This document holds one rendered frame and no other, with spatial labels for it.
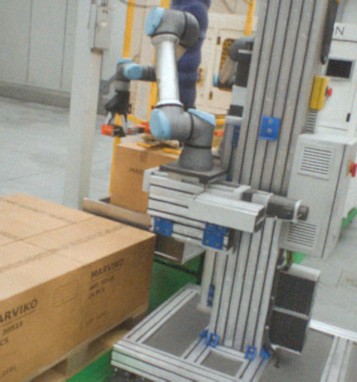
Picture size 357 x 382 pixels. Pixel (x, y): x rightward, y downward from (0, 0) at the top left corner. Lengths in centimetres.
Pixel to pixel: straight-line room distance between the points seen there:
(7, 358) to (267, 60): 153
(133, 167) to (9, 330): 126
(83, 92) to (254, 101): 201
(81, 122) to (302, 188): 224
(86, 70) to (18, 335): 230
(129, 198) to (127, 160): 22
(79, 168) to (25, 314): 206
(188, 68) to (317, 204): 125
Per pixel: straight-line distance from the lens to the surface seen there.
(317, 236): 214
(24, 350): 221
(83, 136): 396
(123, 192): 301
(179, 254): 280
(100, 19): 389
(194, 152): 207
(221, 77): 301
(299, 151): 209
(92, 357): 266
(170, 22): 215
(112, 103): 254
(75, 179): 405
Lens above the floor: 143
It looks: 14 degrees down
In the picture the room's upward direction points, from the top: 8 degrees clockwise
